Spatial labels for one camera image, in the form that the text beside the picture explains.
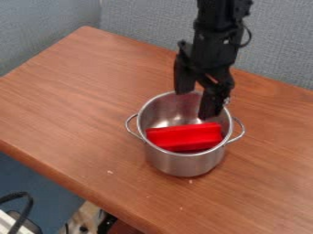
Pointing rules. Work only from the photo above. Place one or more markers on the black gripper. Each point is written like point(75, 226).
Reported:
point(203, 63)

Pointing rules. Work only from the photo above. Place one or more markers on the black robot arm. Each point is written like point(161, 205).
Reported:
point(221, 14)

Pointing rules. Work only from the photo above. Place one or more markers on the red block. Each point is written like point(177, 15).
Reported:
point(189, 137)

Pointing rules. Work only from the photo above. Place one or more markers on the beige clutter under table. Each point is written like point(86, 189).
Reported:
point(90, 220)

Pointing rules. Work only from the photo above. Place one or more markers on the stainless steel pot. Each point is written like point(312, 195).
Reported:
point(169, 110)

